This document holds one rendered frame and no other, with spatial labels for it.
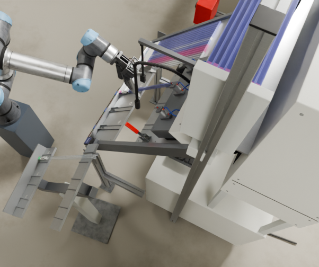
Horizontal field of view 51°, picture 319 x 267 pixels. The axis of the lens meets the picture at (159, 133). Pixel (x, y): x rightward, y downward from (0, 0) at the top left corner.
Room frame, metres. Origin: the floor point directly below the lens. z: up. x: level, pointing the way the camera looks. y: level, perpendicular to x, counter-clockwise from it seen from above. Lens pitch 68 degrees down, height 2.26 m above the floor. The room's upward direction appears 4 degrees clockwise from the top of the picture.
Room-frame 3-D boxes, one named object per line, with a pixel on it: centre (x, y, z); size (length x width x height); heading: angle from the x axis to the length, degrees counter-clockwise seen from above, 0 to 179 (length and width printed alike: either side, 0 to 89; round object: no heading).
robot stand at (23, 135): (0.76, 0.86, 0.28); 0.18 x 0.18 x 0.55; 75
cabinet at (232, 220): (0.63, -0.38, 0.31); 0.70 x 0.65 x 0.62; 157
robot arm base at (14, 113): (0.76, 0.86, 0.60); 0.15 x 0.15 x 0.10
